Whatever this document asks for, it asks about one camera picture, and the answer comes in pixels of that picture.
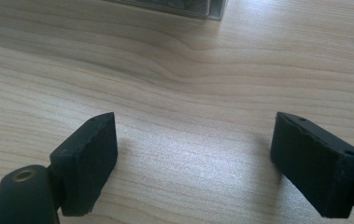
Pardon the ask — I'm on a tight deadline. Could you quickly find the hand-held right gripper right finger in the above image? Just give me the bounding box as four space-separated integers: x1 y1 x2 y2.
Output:
269 111 354 219

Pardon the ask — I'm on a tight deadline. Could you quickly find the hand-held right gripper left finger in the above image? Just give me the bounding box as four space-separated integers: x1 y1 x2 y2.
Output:
50 111 119 217

